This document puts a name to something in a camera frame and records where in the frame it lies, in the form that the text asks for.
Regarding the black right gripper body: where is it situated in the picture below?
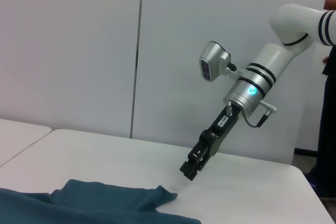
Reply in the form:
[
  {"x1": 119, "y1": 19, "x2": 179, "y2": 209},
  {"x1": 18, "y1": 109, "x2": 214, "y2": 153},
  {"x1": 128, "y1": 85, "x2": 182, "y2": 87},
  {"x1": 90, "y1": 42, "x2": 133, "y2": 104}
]
[{"x1": 198, "y1": 105, "x2": 242, "y2": 156}]

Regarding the blue shirt with FREE print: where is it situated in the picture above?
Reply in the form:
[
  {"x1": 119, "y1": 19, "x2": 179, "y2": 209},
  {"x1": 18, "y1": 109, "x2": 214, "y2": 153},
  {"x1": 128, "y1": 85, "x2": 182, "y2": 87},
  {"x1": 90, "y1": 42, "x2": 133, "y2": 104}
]
[{"x1": 0, "y1": 178, "x2": 202, "y2": 224}]

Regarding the standing person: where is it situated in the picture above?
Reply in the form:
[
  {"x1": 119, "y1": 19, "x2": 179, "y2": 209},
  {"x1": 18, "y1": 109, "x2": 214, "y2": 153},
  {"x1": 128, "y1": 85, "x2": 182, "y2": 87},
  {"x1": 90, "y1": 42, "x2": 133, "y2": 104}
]
[{"x1": 306, "y1": 0, "x2": 336, "y2": 198}]

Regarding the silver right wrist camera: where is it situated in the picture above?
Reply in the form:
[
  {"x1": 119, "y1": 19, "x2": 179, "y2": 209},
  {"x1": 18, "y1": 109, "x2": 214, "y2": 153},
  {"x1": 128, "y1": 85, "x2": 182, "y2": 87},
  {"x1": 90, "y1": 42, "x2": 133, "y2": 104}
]
[{"x1": 198, "y1": 40, "x2": 246, "y2": 82}]

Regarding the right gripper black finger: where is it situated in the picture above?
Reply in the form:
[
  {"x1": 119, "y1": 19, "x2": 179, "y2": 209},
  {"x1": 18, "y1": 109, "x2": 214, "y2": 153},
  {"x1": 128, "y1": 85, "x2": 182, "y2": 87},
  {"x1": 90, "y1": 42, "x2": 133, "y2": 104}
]
[{"x1": 179, "y1": 139, "x2": 218, "y2": 182}]

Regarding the right arm plug with cable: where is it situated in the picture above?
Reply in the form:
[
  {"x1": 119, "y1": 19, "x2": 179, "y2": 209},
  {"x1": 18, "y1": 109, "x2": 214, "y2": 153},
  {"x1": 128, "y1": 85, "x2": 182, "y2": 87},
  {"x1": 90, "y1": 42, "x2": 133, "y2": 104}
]
[{"x1": 241, "y1": 100, "x2": 278, "y2": 130}]

